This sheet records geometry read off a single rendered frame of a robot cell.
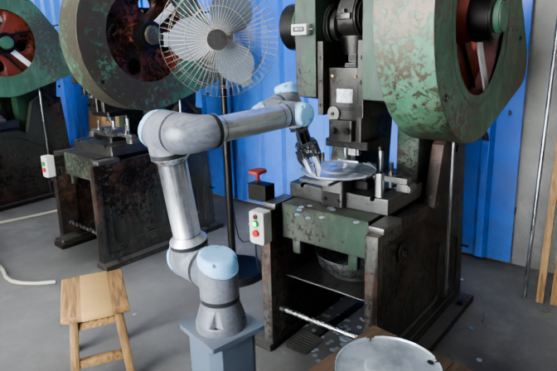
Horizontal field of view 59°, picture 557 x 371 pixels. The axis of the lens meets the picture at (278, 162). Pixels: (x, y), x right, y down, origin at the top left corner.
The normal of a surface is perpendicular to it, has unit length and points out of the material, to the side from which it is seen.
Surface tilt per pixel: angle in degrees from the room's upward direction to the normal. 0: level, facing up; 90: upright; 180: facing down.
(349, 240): 90
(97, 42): 90
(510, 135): 90
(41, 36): 90
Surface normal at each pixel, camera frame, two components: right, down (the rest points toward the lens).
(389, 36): -0.62, 0.33
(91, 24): 0.76, 0.13
